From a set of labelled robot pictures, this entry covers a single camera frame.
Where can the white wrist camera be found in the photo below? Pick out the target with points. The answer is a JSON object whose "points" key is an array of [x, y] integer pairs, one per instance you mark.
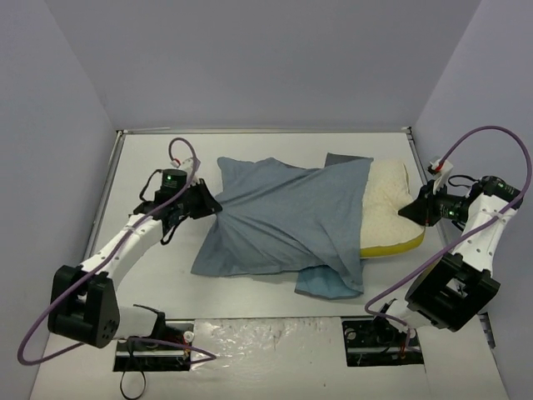
{"points": [[440, 170], [188, 166]]}

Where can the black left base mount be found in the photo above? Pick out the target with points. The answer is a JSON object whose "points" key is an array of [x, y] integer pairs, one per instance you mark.
{"points": [[153, 357]]}

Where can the cream pillow with yellow edge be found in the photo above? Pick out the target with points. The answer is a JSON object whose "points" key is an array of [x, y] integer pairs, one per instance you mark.
{"points": [[383, 232]]}

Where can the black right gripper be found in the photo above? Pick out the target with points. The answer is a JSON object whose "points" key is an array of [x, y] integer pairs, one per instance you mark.
{"points": [[430, 204]]}

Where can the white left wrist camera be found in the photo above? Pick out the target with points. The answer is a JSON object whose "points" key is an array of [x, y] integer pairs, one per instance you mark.
{"points": [[188, 166]]}

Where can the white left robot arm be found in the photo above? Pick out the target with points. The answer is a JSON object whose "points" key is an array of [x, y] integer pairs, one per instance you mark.
{"points": [[84, 298]]}

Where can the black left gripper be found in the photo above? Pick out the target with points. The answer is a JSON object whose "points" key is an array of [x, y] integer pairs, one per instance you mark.
{"points": [[198, 200]]}

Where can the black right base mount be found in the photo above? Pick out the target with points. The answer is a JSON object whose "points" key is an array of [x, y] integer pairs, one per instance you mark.
{"points": [[374, 343]]}

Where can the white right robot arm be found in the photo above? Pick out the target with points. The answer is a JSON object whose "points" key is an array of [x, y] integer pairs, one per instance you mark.
{"points": [[452, 291]]}

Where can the blue striped pillowcase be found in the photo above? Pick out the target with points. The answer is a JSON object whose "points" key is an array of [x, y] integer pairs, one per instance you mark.
{"points": [[277, 218]]}

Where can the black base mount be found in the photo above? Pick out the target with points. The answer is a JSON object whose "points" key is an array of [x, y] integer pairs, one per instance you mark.
{"points": [[374, 343], [153, 357]]}

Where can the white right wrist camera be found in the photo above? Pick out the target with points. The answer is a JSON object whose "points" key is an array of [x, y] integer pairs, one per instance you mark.
{"points": [[440, 170]]}

